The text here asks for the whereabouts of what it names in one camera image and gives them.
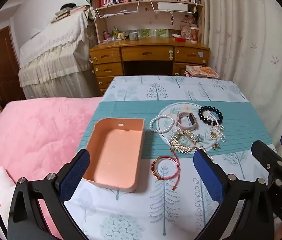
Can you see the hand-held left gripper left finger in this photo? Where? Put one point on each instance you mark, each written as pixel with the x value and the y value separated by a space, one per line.
pixel 74 177

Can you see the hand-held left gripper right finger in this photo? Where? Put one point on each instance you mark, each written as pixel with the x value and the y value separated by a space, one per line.
pixel 208 177

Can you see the pink plastic box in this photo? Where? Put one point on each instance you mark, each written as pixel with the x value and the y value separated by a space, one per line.
pixel 116 155

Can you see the gold flower brooch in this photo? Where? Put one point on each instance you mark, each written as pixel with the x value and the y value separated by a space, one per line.
pixel 216 146

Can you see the round gold earring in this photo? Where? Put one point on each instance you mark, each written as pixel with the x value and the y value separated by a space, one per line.
pixel 213 135

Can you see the thin pearl strand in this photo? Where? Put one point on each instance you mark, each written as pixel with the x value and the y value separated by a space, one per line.
pixel 220 127

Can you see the pink fluffy blanket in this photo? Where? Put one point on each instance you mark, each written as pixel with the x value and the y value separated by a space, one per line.
pixel 31 135

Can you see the white embroidered pillow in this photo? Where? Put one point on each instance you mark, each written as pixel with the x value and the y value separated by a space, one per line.
pixel 1 187

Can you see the tree print tablecloth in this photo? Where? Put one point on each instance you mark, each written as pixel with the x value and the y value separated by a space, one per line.
pixel 206 92

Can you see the stack of floral books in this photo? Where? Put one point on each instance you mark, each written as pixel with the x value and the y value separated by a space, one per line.
pixel 201 71

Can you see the cream leaf print curtain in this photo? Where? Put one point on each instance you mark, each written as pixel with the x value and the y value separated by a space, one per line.
pixel 243 42

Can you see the lace-covered piano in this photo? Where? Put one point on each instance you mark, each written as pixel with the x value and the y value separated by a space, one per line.
pixel 56 55

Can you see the red patterned cup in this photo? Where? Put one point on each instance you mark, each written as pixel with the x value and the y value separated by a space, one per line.
pixel 194 34

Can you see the brown wooden door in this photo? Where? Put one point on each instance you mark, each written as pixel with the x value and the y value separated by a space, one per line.
pixel 1 62

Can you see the wooden desk with drawers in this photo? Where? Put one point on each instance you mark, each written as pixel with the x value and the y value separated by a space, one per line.
pixel 146 52

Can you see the red tissue box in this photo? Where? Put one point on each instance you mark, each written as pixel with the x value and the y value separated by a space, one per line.
pixel 180 39

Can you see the floral paper box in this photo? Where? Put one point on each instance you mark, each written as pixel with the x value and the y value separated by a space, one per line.
pixel 186 31

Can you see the wooden desk hutch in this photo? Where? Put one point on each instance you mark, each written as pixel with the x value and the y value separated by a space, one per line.
pixel 101 27

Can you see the green picture card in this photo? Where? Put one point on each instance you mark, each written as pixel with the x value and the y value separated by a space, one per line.
pixel 145 33
pixel 162 32

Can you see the grey mug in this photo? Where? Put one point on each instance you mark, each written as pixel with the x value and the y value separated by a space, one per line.
pixel 133 35

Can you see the pile of books with hat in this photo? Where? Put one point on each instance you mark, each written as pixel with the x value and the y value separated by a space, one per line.
pixel 66 12

